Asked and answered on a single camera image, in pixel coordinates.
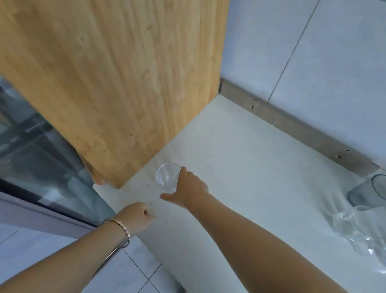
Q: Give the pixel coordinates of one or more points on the person's left hand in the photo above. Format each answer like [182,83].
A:
[137,217]

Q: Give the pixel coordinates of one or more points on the person's right hand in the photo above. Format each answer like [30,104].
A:
[189,190]

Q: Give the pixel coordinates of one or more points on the person's right thumb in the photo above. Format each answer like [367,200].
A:
[170,197]

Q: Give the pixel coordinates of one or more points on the person's left fingers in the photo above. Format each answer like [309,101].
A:
[148,213]

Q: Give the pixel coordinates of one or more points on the small clear drinking glass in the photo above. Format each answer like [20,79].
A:
[167,176]

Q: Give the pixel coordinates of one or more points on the person's right forearm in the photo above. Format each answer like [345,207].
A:
[280,264]

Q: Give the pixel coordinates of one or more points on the person's left forearm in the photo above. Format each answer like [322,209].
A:
[70,263]

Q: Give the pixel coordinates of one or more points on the metal backsplash strip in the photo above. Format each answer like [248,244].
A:
[297,127]

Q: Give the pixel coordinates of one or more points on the clear glass mug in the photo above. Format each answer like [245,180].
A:
[359,221]

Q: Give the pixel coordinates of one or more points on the grey tinted glass tumbler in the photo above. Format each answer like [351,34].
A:
[377,192]

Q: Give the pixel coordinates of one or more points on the clear glass cup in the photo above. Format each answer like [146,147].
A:
[381,254]

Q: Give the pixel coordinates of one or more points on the glass window with frame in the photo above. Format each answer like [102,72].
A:
[17,144]

